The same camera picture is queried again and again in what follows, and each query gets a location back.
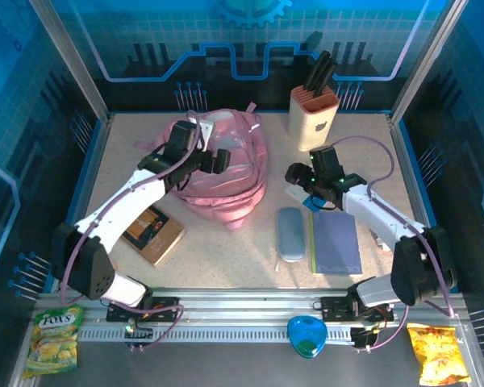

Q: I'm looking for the blue and white notebook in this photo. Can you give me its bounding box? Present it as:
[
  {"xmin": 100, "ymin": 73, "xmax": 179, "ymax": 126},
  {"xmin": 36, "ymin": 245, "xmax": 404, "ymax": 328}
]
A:
[{"xmin": 286, "ymin": 185, "xmax": 338, "ymax": 213}]

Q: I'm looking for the pink student backpack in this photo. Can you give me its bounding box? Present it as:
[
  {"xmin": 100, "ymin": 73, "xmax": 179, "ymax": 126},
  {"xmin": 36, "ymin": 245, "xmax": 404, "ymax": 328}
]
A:
[{"xmin": 133, "ymin": 102, "xmax": 269, "ymax": 233}]

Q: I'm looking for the purple notebook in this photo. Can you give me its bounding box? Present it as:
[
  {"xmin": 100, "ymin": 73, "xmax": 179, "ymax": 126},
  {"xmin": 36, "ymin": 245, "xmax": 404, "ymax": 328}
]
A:
[{"xmin": 308, "ymin": 211, "xmax": 364, "ymax": 277}]

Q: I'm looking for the brown book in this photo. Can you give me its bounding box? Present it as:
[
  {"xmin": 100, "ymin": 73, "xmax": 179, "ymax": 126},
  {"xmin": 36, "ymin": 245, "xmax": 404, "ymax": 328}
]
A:
[{"xmin": 120, "ymin": 205, "xmax": 186, "ymax": 268}]

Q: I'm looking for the yellow chips bag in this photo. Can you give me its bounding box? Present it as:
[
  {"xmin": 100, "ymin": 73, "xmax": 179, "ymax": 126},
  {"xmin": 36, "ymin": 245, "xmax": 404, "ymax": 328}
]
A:
[{"xmin": 406, "ymin": 322, "xmax": 472, "ymax": 387}]

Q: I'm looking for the green candy bag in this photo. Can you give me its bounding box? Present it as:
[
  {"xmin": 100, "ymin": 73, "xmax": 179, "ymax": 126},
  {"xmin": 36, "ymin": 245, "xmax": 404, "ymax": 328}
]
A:
[{"xmin": 22, "ymin": 304, "xmax": 85, "ymax": 380}]

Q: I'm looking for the cream knife block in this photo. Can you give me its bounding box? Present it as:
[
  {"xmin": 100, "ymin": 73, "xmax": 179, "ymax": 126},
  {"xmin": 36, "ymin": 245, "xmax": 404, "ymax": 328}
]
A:
[{"xmin": 286, "ymin": 85, "xmax": 340, "ymax": 153}]

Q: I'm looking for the blue-grey glasses case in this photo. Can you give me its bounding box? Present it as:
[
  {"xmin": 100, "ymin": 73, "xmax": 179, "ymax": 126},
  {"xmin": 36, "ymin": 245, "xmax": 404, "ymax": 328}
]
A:
[{"xmin": 274, "ymin": 206, "xmax": 307, "ymax": 272}]

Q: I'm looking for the blue rounded plastic device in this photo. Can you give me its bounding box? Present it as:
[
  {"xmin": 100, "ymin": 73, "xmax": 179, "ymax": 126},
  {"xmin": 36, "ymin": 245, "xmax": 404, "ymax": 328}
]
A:
[{"xmin": 286, "ymin": 315, "xmax": 329, "ymax": 359}]

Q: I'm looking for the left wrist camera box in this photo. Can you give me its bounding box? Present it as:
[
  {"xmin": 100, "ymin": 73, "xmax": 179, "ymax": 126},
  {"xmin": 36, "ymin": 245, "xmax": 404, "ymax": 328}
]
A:
[{"xmin": 169, "ymin": 120, "xmax": 206, "ymax": 156}]

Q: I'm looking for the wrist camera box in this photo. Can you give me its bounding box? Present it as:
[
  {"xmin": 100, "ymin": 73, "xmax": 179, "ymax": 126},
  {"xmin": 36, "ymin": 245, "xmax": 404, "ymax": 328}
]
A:
[
  {"xmin": 169, "ymin": 120, "xmax": 206, "ymax": 156},
  {"xmin": 310, "ymin": 147, "xmax": 344, "ymax": 180}
]

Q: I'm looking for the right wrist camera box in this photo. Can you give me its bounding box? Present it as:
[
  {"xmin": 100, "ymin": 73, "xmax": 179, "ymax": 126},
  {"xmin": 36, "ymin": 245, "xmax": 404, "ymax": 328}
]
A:
[{"xmin": 310, "ymin": 147, "xmax": 344, "ymax": 180}]

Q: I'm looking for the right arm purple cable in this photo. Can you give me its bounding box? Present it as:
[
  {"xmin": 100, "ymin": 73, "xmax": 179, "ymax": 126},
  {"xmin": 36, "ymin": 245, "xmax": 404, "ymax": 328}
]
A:
[{"xmin": 330, "ymin": 135, "xmax": 457, "ymax": 354}]

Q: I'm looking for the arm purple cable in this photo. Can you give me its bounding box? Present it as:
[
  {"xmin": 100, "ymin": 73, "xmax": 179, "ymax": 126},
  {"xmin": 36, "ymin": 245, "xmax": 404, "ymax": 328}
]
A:
[
  {"xmin": 59, "ymin": 114, "xmax": 211, "ymax": 352},
  {"xmin": 330, "ymin": 135, "xmax": 457, "ymax": 354}
]

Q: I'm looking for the black-handled knife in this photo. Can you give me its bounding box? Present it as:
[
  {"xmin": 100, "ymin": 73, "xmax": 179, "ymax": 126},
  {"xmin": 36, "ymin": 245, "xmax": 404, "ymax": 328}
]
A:
[
  {"xmin": 315, "ymin": 60, "xmax": 340, "ymax": 99},
  {"xmin": 303, "ymin": 50, "xmax": 332, "ymax": 90},
  {"xmin": 311, "ymin": 57, "xmax": 335, "ymax": 97}
]

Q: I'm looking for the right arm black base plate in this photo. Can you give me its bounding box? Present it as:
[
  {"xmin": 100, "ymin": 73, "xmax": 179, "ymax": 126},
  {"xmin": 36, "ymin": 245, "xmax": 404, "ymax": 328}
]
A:
[{"xmin": 320, "ymin": 296, "xmax": 395, "ymax": 323}]

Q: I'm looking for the aluminium mounting rail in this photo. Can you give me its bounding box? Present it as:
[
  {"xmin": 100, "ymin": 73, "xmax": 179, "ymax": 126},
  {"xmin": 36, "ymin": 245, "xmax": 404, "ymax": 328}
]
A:
[{"xmin": 35, "ymin": 286, "xmax": 469, "ymax": 343}]

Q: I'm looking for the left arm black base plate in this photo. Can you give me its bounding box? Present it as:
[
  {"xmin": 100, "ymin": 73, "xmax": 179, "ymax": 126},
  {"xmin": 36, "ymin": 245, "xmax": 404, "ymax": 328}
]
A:
[{"xmin": 106, "ymin": 296, "xmax": 182, "ymax": 323}]

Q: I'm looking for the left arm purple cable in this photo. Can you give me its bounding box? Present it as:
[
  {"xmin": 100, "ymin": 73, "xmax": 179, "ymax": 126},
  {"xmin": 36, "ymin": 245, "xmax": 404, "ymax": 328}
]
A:
[{"xmin": 59, "ymin": 114, "xmax": 211, "ymax": 352}]

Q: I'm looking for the aluminium frame post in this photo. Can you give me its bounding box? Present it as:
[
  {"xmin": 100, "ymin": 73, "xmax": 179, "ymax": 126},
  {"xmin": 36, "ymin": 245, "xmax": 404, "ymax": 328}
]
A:
[
  {"xmin": 28, "ymin": 0, "xmax": 113, "ymax": 124},
  {"xmin": 388, "ymin": 0, "xmax": 471, "ymax": 124}
]

